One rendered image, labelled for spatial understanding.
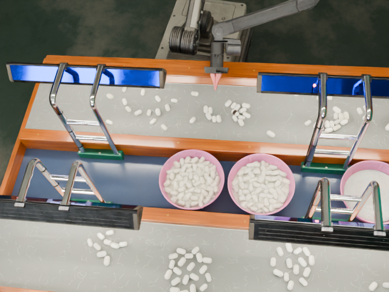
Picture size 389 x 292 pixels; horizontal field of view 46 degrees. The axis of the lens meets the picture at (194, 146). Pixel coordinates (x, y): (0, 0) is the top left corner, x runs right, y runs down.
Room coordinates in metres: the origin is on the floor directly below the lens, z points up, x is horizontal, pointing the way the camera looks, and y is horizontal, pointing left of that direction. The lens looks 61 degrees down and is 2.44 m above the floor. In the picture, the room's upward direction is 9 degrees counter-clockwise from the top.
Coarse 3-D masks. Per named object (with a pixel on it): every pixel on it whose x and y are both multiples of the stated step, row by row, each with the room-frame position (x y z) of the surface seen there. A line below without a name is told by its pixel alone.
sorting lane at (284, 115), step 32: (64, 96) 1.32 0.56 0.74; (128, 96) 1.26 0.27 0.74; (160, 96) 1.23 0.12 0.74; (192, 96) 1.20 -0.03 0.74; (224, 96) 1.17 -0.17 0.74; (256, 96) 1.14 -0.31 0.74; (288, 96) 1.12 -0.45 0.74; (32, 128) 1.17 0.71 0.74; (64, 128) 1.14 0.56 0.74; (96, 128) 1.11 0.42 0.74; (128, 128) 1.09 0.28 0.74; (160, 128) 1.06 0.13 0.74; (192, 128) 1.03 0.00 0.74; (224, 128) 1.01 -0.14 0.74; (256, 128) 0.98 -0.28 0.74; (288, 128) 0.95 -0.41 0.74; (352, 128) 0.90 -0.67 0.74; (384, 128) 0.88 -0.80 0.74
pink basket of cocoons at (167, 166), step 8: (184, 152) 0.91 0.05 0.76; (192, 152) 0.90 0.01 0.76; (200, 152) 0.90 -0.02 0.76; (168, 160) 0.88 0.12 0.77; (176, 160) 0.89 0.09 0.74; (208, 160) 0.87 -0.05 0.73; (216, 160) 0.84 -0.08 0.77; (168, 168) 0.86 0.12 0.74; (216, 168) 0.82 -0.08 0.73; (160, 176) 0.81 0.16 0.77; (224, 176) 0.77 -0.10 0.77; (160, 184) 0.78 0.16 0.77; (168, 200) 0.70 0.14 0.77; (184, 208) 0.66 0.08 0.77; (192, 208) 0.65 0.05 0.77; (200, 208) 0.65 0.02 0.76
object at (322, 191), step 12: (324, 180) 0.54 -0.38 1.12; (324, 192) 0.50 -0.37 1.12; (372, 192) 0.47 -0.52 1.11; (312, 204) 0.54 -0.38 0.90; (324, 204) 0.46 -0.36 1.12; (360, 204) 0.50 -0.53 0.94; (312, 216) 0.54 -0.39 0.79; (324, 216) 0.42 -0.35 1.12; (348, 216) 0.51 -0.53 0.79; (324, 228) 0.39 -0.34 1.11; (384, 228) 0.36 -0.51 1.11
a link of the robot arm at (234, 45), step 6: (216, 30) 1.32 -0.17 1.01; (222, 30) 1.31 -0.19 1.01; (216, 36) 1.30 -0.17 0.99; (222, 36) 1.30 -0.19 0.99; (228, 42) 1.29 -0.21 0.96; (234, 42) 1.29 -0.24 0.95; (240, 42) 1.28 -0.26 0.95; (228, 48) 1.27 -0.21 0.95; (234, 48) 1.27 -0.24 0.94; (240, 48) 1.26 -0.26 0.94; (228, 54) 1.26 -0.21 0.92; (234, 54) 1.25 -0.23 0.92
